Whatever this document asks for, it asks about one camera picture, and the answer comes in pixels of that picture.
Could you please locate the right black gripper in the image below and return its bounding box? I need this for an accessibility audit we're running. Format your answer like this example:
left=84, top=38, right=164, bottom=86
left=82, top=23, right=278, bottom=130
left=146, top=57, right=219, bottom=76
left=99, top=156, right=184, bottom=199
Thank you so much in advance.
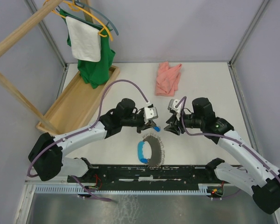
left=163, top=108, right=203, bottom=136

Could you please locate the keyring holder with blue handle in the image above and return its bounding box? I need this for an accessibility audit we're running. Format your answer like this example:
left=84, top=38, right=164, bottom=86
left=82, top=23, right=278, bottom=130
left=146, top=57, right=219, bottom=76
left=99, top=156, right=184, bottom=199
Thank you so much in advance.
left=137, top=133, right=165, bottom=168

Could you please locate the blue tagged key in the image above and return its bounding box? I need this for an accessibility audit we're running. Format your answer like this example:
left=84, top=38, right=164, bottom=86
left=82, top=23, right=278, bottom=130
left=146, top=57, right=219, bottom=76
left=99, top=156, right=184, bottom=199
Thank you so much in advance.
left=154, top=126, right=161, bottom=132

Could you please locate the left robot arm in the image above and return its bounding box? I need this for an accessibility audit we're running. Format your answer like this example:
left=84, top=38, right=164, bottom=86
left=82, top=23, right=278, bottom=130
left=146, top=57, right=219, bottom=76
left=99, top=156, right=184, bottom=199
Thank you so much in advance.
left=28, top=98, right=158, bottom=182

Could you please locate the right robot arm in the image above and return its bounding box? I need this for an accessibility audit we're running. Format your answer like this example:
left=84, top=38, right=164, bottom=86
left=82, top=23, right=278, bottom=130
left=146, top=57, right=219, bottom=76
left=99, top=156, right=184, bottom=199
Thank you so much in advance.
left=164, top=97, right=280, bottom=214

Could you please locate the pink cloth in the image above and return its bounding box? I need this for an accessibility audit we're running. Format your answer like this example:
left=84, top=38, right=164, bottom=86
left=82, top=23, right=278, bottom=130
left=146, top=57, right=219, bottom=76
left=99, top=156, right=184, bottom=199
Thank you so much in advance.
left=154, top=62, right=182, bottom=97

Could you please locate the wooden tray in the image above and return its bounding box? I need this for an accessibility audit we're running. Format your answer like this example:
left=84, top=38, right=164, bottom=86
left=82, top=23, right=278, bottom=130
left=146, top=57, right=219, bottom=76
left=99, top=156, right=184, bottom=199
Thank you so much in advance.
left=36, top=65, right=120, bottom=135

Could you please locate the green shirt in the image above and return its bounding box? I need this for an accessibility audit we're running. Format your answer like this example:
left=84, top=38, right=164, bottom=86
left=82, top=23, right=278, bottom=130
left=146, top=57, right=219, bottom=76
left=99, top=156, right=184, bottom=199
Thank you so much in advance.
left=60, top=9, right=115, bottom=89

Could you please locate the white towel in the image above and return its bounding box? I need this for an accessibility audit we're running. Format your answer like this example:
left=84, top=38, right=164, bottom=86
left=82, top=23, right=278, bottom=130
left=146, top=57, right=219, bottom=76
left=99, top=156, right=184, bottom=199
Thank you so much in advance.
left=66, top=16, right=101, bottom=62

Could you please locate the grey blue hanger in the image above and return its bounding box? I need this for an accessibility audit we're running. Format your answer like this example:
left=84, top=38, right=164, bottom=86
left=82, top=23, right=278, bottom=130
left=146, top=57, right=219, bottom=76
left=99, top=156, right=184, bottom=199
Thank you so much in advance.
left=63, top=0, right=119, bottom=36

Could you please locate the yellow hanger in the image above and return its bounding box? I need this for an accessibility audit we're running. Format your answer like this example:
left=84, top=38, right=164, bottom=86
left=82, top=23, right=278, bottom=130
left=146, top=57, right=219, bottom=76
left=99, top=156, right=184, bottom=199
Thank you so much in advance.
left=62, top=0, right=113, bottom=42

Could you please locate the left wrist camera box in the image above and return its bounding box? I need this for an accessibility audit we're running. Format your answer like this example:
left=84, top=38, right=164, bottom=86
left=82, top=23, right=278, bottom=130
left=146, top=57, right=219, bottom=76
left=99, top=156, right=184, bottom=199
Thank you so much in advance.
left=144, top=107, right=158, bottom=123

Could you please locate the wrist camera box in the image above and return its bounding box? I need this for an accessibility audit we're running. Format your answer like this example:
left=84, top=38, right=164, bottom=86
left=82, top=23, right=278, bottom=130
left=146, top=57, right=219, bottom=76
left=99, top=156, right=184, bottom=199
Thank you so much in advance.
left=168, top=99, right=182, bottom=119
left=144, top=107, right=158, bottom=123

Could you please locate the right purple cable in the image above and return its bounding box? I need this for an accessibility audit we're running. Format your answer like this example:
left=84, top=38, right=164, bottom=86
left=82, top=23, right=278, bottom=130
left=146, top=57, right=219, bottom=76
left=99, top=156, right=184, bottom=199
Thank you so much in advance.
left=177, top=96, right=280, bottom=210

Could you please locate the purple cable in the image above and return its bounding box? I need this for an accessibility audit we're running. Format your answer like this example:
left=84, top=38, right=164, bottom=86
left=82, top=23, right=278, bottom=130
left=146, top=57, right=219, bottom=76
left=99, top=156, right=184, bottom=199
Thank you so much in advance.
left=177, top=96, right=280, bottom=210
left=28, top=79, right=151, bottom=202

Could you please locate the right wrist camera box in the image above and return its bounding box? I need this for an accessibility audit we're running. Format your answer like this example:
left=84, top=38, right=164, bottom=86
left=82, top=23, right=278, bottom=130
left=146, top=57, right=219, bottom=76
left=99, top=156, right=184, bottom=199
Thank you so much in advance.
left=168, top=99, right=182, bottom=119

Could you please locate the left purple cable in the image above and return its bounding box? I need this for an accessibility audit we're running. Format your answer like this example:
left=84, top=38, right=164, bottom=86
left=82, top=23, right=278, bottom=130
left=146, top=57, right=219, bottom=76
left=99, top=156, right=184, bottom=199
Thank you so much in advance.
left=28, top=79, right=151, bottom=202

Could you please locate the white cable duct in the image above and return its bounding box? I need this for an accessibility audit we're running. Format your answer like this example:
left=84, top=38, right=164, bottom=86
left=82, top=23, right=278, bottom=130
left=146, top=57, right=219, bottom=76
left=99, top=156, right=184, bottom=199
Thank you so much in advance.
left=34, top=184, right=215, bottom=196

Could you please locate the wooden rack frame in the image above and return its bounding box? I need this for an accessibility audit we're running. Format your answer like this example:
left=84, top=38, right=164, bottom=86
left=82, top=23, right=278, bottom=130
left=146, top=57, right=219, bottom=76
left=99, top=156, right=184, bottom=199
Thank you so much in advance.
left=0, top=0, right=93, bottom=137

